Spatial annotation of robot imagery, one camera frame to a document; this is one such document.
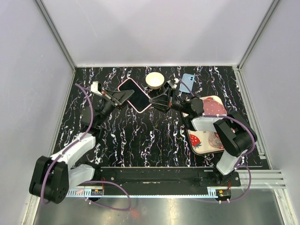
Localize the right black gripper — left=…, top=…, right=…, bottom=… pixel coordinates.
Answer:
left=147, top=88, right=190, bottom=115

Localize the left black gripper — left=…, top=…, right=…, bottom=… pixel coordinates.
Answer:
left=97, top=89, right=136, bottom=127

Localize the pink cased phone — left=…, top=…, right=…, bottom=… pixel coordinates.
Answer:
left=118, top=78, right=151, bottom=113

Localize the light blue phone case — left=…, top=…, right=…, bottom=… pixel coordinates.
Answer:
left=179, top=74, right=195, bottom=94

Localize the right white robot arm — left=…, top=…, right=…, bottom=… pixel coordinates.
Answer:
left=149, top=88, right=257, bottom=186

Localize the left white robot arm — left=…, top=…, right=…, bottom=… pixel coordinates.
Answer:
left=29, top=90, right=134, bottom=204

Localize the cream ceramic bowl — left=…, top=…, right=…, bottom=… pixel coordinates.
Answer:
left=145, top=72, right=165, bottom=90

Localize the pink dotted plate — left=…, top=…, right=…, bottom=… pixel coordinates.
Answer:
left=203, top=97, right=227, bottom=115

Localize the strawberry pattern tray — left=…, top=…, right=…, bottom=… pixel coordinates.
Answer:
left=187, top=96, right=224, bottom=155

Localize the pink glass mug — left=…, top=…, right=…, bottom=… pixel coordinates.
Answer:
left=208, top=132, right=224, bottom=150

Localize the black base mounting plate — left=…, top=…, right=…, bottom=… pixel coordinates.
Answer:
left=97, top=167, right=241, bottom=187

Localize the left control board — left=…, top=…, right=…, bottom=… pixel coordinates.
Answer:
left=90, top=188, right=104, bottom=197

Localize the control board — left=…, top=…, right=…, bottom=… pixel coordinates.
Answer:
left=90, top=188, right=104, bottom=197
left=217, top=189, right=232, bottom=198

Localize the right control board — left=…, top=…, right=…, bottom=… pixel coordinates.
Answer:
left=217, top=189, right=232, bottom=198

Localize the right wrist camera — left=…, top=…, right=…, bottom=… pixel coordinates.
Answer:
left=165, top=78, right=180, bottom=90

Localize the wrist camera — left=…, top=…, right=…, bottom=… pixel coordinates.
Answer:
left=165, top=78, right=180, bottom=90
left=90, top=81, right=102, bottom=96

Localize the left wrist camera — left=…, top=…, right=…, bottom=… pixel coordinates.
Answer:
left=90, top=81, right=102, bottom=96

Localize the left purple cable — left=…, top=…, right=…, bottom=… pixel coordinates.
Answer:
left=40, top=82, right=132, bottom=210

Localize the purple cable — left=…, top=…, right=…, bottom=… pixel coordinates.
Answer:
left=40, top=82, right=132, bottom=210
left=178, top=79, right=258, bottom=204

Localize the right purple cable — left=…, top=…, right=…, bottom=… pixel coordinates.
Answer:
left=178, top=79, right=258, bottom=204

